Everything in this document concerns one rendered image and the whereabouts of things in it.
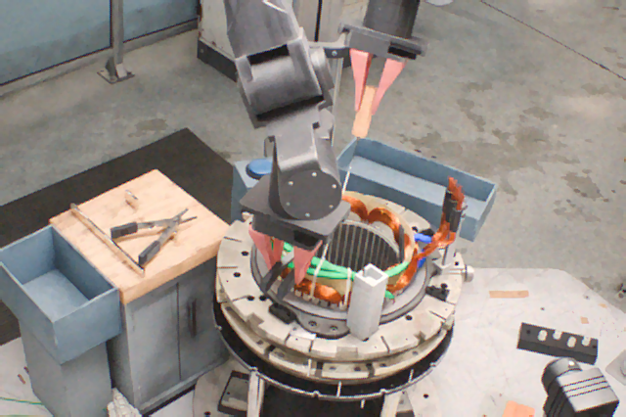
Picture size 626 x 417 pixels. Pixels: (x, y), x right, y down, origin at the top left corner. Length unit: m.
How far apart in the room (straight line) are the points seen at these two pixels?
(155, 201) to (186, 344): 0.22
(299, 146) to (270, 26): 0.11
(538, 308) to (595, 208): 1.75
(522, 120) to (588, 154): 0.32
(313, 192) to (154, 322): 0.50
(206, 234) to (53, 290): 0.24
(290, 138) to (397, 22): 0.24
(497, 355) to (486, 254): 1.48
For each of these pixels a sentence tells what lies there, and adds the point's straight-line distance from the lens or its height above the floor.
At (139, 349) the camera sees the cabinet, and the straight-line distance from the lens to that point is 1.30.
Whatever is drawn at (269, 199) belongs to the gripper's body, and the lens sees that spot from 0.95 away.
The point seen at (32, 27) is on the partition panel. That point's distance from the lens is 3.49.
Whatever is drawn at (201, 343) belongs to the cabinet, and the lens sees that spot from 1.39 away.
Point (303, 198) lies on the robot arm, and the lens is 0.84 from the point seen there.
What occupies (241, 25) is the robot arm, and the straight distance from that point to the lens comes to 0.84.
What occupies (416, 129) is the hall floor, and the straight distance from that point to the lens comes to 3.56.
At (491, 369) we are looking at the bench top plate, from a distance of 1.55.
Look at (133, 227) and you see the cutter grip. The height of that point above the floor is 1.09.
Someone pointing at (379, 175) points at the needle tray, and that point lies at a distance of 1.48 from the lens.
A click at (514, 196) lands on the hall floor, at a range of 3.32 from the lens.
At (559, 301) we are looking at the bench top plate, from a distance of 1.72.
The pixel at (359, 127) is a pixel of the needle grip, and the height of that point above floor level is 1.31.
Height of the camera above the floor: 1.88
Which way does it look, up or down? 38 degrees down
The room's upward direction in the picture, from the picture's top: 7 degrees clockwise
